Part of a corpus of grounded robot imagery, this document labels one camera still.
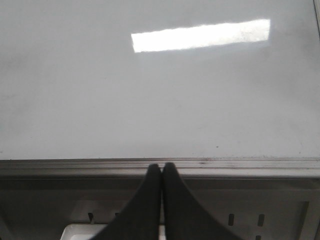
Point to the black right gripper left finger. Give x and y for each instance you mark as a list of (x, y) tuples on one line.
[(140, 218)]

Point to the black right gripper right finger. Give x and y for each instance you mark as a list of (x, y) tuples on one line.
[(184, 217)]

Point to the white plastic marker tray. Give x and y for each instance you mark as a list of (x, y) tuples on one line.
[(84, 231)]

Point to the white pegboard panel with hooks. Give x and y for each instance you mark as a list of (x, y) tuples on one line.
[(255, 209)]

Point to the white whiteboard with metal frame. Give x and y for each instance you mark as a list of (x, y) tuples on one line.
[(222, 88)]

